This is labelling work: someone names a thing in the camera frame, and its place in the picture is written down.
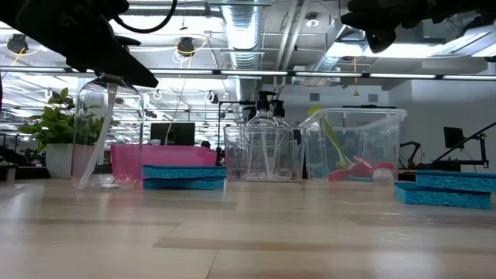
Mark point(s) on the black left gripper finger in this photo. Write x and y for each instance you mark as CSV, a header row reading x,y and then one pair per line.
x,y
131,71

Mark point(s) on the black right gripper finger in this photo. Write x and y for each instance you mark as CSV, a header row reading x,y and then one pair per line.
x,y
381,40

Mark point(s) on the green dish brush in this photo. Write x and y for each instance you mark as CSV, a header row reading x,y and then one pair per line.
x,y
333,139

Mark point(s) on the black background robot arm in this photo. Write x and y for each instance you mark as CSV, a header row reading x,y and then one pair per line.
x,y
412,149

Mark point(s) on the black computer monitor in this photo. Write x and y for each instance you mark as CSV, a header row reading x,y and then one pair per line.
x,y
174,133

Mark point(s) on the pink plastic bin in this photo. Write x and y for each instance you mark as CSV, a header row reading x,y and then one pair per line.
x,y
170,155

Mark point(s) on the clear plastic tub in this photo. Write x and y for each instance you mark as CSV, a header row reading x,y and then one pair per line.
x,y
395,131

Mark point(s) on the green potted plant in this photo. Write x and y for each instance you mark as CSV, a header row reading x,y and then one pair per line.
x,y
54,124

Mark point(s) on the black monitor on stand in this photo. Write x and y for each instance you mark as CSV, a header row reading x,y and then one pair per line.
x,y
453,137

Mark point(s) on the silver ventilation duct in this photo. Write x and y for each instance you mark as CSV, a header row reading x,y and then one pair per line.
x,y
242,31
333,38

